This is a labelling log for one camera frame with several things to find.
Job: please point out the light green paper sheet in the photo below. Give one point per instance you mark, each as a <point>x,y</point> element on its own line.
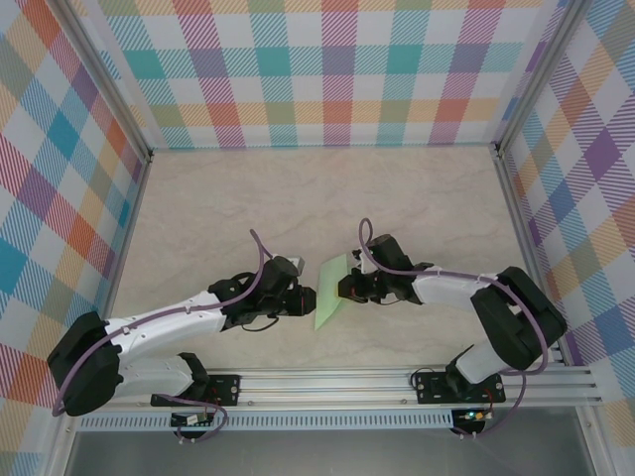
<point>327,292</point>

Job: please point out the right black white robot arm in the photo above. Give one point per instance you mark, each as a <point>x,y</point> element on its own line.
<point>446,295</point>

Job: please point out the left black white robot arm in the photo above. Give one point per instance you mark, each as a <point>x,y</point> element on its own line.
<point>164,327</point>

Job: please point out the long aluminium mounting rail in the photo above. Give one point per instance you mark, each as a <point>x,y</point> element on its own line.
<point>322,389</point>

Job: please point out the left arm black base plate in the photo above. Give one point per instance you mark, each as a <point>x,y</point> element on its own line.
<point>230,389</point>

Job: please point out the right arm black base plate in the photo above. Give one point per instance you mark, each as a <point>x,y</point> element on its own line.
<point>429,389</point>

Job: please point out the aluminium side rail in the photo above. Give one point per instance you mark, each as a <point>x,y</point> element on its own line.
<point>124,253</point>
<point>523,248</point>

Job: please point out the aluminium frame post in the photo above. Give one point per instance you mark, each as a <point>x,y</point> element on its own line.
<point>541,74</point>
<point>106,79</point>

